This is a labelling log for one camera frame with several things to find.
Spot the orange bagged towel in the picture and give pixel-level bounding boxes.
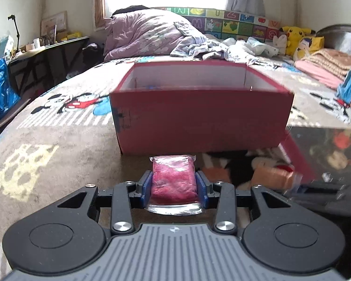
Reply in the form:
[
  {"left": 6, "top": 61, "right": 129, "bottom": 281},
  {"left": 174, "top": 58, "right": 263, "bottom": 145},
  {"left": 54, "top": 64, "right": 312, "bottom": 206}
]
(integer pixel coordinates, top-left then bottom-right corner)
[{"left": 250, "top": 167, "right": 302, "bottom": 192}]

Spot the dark wooden headboard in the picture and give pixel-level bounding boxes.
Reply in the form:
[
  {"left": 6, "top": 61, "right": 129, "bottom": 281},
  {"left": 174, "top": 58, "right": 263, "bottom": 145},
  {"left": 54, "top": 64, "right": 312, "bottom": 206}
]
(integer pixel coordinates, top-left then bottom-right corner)
[{"left": 316, "top": 24, "right": 351, "bottom": 55}]

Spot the brown bagged towel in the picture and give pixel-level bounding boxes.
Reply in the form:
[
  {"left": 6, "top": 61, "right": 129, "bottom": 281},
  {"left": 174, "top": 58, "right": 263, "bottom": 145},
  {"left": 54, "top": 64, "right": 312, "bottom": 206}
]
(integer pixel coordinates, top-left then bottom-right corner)
[{"left": 201, "top": 167, "right": 238, "bottom": 186}]

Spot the pink folded blanket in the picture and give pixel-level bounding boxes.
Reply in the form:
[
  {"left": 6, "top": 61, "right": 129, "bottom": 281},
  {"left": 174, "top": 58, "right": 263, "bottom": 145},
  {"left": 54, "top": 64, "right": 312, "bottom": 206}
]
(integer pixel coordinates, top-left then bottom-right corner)
[{"left": 294, "top": 60, "right": 343, "bottom": 90}]

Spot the purple folded quilt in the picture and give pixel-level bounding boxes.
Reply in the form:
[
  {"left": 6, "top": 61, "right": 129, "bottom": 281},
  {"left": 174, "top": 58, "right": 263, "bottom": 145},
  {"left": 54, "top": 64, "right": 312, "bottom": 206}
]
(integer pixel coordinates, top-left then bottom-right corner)
[{"left": 103, "top": 7, "right": 207, "bottom": 62}]

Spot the brown folded blanket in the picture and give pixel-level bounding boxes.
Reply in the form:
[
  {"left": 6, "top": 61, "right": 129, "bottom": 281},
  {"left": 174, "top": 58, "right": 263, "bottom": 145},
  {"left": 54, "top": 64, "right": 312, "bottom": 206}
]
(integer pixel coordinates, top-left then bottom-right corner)
[{"left": 302, "top": 48, "right": 351, "bottom": 81}]

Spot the white bunny plush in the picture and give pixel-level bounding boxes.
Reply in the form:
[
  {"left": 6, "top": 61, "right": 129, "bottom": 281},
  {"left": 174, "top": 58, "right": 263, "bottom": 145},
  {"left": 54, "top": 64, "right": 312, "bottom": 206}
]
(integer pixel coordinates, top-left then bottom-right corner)
[{"left": 273, "top": 34, "right": 287, "bottom": 55}]

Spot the pink bagged towel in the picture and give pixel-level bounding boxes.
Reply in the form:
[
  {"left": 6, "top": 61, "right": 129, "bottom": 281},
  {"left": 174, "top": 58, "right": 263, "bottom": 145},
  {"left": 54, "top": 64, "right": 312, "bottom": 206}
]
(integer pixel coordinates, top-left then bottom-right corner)
[{"left": 146, "top": 155, "right": 203, "bottom": 216}]

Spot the pink cardboard box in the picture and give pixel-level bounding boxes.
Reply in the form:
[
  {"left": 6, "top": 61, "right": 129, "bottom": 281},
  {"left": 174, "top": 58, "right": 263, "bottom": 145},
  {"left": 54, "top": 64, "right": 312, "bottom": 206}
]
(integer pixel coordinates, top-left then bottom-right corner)
[{"left": 110, "top": 60, "right": 294, "bottom": 155}]

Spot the striped crumpled clothing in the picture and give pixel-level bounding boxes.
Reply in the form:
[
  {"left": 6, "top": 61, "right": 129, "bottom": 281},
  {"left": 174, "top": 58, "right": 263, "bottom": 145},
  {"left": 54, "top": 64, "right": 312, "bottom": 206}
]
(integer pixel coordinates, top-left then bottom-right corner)
[{"left": 170, "top": 22, "right": 228, "bottom": 60}]

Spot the colourful alphabet foam mat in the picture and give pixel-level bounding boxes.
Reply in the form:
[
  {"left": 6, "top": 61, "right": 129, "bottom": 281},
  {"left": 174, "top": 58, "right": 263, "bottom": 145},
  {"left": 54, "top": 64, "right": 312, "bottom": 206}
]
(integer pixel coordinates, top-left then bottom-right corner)
[{"left": 165, "top": 7, "right": 281, "bottom": 43}]

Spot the white crumpled clothing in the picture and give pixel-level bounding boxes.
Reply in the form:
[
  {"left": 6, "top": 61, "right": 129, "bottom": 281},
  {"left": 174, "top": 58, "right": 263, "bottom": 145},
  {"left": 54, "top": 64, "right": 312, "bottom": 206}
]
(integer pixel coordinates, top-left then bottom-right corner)
[{"left": 217, "top": 37, "right": 279, "bottom": 63}]

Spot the yellow character cushion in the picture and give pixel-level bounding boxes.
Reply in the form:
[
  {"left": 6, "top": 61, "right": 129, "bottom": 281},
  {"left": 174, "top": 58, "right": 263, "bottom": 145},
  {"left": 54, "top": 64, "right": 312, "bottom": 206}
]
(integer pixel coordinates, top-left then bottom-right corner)
[{"left": 292, "top": 37, "right": 325, "bottom": 61}]

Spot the black side desk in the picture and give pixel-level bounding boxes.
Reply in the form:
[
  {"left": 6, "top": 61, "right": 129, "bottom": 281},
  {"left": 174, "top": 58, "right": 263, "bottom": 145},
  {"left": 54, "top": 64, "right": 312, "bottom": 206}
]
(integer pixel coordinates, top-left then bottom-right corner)
[{"left": 8, "top": 36, "right": 90, "bottom": 96}]

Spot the dark photo box lid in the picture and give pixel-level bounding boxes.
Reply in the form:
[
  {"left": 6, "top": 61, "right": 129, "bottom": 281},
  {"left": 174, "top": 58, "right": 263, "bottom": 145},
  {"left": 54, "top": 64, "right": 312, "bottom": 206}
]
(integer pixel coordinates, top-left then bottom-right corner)
[{"left": 279, "top": 126, "right": 351, "bottom": 200}]

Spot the yellow Pikachu plush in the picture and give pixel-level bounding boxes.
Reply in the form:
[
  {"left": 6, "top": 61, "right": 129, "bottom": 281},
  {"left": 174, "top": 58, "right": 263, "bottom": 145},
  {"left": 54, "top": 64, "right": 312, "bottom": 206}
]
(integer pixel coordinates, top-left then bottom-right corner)
[{"left": 279, "top": 26, "right": 315, "bottom": 57}]

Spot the framed picture on desk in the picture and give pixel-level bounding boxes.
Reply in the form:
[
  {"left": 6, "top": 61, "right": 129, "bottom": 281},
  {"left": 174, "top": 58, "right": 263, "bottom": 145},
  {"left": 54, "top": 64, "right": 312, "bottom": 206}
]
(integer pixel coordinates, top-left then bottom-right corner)
[{"left": 40, "top": 11, "right": 67, "bottom": 36}]

